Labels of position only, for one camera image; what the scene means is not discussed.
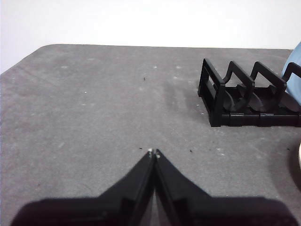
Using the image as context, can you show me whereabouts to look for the light blue plate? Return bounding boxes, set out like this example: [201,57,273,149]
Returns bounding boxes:
[281,41,301,109]

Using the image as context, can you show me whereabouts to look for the black plastic plate rack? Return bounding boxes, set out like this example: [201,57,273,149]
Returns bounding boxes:
[198,58,301,128]

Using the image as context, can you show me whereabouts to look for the pale yellow cream plate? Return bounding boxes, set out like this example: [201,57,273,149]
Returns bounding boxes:
[291,140,301,170]

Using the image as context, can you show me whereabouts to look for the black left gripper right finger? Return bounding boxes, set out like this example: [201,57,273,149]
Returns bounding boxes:
[156,149,298,226]

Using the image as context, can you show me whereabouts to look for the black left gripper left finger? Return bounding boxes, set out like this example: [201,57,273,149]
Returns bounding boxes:
[10,150,157,226]

